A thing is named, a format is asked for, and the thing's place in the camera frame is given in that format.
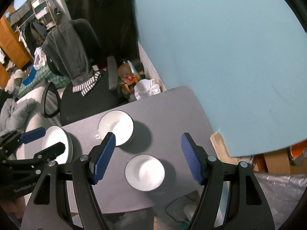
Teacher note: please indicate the grey bed duvet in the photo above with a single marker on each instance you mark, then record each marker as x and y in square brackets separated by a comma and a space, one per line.
[25, 114]

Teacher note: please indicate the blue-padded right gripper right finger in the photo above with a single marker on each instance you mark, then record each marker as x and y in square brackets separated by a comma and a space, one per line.
[247, 207]

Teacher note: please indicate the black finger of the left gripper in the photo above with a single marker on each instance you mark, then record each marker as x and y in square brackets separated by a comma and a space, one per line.
[50, 153]

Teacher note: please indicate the small white bowl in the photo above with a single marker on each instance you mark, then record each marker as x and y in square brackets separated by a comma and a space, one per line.
[144, 173]

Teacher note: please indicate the person's left hand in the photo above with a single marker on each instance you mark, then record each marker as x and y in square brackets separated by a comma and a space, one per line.
[17, 207]

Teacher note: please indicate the black office chair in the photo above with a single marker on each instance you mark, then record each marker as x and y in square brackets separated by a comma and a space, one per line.
[73, 107]

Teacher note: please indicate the dark grey sweater on chair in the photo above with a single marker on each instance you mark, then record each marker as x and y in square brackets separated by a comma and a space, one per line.
[67, 55]

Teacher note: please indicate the green checkered cloth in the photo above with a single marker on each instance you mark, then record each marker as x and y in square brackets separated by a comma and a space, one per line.
[43, 74]

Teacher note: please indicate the cardboard box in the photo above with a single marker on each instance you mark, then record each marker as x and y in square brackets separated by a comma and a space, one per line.
[291, 160]

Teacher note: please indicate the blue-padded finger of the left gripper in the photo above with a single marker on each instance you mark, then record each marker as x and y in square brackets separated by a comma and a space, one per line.
[32, 135]

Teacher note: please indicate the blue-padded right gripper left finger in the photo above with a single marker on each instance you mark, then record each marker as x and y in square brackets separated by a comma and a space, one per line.
[48, 206]

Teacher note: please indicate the large white bowl black rim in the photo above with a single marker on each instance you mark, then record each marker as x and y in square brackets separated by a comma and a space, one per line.
[120, 124]

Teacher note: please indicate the wooden wardrobe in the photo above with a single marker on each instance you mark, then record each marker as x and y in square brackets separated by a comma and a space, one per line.
[11, 46]

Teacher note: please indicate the white plastic bag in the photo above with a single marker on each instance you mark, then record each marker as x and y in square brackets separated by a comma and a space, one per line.
[146, 88]

